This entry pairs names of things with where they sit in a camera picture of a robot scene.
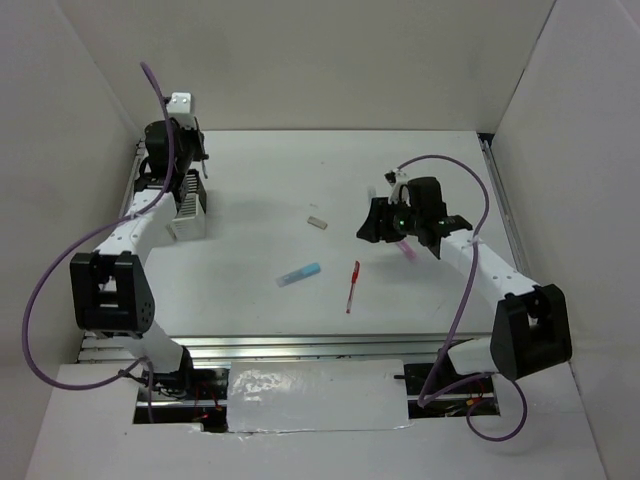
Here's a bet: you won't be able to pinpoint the purple highlighter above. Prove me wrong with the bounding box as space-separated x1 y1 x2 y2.
396 240 417 261

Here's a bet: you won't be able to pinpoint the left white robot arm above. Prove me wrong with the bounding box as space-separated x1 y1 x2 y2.
70 113 208 399

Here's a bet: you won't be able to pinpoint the grey eraser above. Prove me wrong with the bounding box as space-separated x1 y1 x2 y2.
307 216 328 230

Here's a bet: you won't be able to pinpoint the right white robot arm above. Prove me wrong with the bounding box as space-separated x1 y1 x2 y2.
356 170 573 392

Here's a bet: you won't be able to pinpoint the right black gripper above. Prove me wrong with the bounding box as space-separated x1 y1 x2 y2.
356 196 423 242

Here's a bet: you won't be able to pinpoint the aluminium rail frame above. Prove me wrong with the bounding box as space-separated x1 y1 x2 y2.
77 130 526 364

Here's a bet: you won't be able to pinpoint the purple cable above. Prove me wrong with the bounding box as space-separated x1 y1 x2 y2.
22 61 176 426
397 154 529 443

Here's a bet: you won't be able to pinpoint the white slatted organizer container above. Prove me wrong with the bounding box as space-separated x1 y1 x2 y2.
168 169 207 242

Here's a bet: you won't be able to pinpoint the blue highlighter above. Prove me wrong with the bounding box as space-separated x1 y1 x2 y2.
276 262 321 288

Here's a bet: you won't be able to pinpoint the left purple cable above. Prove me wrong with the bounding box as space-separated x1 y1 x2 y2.
22 61 176 426

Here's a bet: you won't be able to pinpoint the red ballpoint pen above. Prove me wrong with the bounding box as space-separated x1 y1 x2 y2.
345 260 361 314

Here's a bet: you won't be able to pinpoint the shiny white cover sheet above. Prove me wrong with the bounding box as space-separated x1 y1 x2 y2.
227 359 410 433

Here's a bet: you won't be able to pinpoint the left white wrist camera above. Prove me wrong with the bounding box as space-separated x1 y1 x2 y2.
166 92 196 129

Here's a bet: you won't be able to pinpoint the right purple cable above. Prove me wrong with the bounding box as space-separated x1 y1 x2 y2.
397 154 529 443

